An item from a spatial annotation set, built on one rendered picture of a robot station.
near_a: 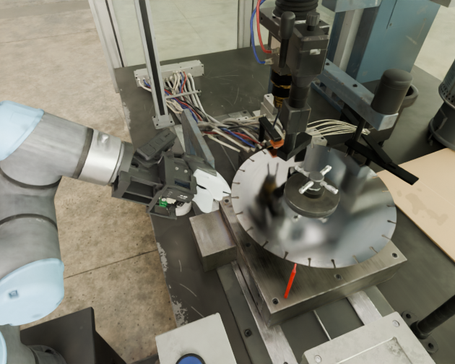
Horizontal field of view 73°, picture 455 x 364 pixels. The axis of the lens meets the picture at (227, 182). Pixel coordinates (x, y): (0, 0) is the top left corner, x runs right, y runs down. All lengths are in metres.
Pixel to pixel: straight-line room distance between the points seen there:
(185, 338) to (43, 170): 0.33
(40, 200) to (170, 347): 0.29
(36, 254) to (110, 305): 1.23
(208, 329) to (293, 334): 0.22
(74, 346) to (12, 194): 0.39
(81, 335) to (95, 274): 0.97
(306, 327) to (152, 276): 1.04
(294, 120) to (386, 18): 0.70
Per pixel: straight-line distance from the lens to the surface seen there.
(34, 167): 0.46
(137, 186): 0.47
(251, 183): 0.66
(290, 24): 0.49
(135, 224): 1.83
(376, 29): 1.20
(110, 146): 0.45
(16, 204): 0.47
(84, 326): 0.78
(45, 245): 0.43
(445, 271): 0.93
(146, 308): 1.57
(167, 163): 0.48
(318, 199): 0.64
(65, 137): 0.44
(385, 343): 0.61
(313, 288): 0.66
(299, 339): 0.72
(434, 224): 1.00
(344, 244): 0.60
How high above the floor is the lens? 1.43
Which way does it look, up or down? 47 degrees down
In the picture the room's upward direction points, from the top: straight up
